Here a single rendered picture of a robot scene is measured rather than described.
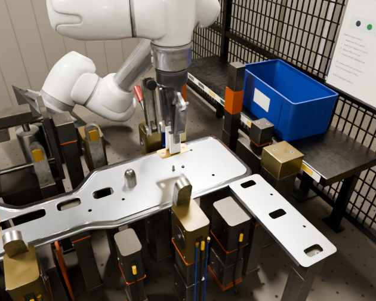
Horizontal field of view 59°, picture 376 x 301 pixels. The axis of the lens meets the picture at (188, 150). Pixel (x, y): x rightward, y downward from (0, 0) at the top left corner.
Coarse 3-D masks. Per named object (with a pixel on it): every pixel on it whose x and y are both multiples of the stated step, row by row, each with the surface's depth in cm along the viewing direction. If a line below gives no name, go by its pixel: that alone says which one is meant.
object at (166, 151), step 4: (184, 144) 92; (184, 148) 91; (188, 148) 91; (160, 152) 89; (164, 152) 89; (168, 152) 89; (180, 152) 89; (184, 152) 90; (160, 156) 88; (164, 156) 88; (168, 156) 88
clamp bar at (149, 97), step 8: (144, 80) 92; (152, 80) 90; (144, 88) 93; (152, 88) 91; (144, 96) 94; (152, 96) 96; (144, 104) 95; (152, 104) 97; (144, 112) 98; (152, 112) 98
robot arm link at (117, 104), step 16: (208, 0) 116; (208, 16) 119; (144, 48) 131; (128, 64) 138; (144, 64) 135; (112, 80) 145; (128, 80) 141; (96, 96) 146; (112, 96) 145; (128, 96) 147; (96, 112) 152; (112, 112) 151; (128, 112) 154
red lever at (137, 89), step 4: (136, 88) 103; (140, 88) 103; (136, 92) 103; (140, 92) 103; (140, 96) 102; (140, 100) 102; (140, 104) 103; (152, 120) 100; (152, 124) 100; (152, 128) 99
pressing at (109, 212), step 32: (128, 160) 97; (160, 160) 97; (192, 160) 98; (224, 160) 98; (128, 192) 86; (160, 192) 86; (192, 192) 87; (32, 224) 78; (64, 224) 78; (96, 224) 78; (0, 256) 71
